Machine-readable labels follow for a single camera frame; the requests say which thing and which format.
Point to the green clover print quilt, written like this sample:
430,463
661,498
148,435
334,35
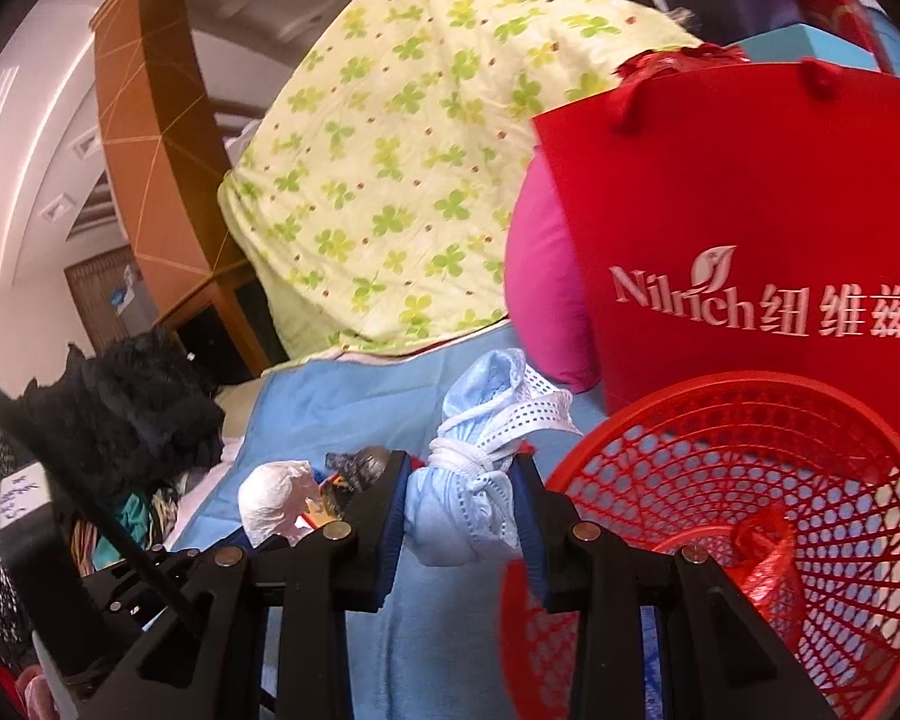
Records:
420,127

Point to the teal cloth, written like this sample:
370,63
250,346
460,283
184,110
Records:
131,521

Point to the crumpled red plastic bag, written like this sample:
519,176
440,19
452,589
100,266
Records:
765,562

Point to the woven wicker cabinet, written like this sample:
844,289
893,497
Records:
101,300

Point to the dark crumpled wrapper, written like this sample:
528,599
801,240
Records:
360,465

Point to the black fluffy cloth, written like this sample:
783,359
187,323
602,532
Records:
127,412

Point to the red paper gift bag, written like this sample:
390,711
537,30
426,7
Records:
720,187

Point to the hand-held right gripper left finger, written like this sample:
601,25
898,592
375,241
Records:
385,540

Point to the blue face mask bundle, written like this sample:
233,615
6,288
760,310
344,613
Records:
465,517

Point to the pink pillow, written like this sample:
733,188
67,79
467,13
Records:
547,277

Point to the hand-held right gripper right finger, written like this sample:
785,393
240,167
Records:
532,540

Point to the brown wooden cabinet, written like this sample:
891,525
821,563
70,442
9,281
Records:
150,165

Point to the red plastic mesh basket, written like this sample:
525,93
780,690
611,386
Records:
840,465

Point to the light blue blanket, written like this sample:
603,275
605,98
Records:
420,652

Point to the teal box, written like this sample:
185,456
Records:
802,49

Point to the crumpled white tissue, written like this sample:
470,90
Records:
274,502

